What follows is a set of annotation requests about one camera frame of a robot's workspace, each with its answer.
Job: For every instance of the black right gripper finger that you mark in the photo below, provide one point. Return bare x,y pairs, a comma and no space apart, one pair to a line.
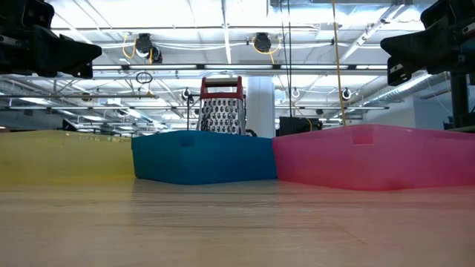
398,74
426,48

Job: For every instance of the pink plastic bin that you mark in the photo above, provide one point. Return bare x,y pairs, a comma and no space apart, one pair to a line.
371,159

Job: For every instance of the yellow plastic bin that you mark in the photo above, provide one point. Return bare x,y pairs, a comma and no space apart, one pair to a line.
67,159

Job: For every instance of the blue plastic bin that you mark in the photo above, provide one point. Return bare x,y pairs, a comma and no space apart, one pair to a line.
204,159

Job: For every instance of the black background cabinet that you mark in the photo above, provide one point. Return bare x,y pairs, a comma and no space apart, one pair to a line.
297,126

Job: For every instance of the white building column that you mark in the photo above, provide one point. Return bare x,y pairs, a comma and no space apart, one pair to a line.
261,107

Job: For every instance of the silver ventilation duct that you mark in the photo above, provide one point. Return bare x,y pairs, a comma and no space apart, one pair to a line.
408,92

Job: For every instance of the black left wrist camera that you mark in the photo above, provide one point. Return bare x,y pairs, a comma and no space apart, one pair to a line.
37,13

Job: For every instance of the linear ceiling light rail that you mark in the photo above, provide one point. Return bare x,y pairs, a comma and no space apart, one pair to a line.
237,67
363,108

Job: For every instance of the black aluminium rig frame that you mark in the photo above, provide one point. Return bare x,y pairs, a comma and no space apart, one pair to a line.
459,104

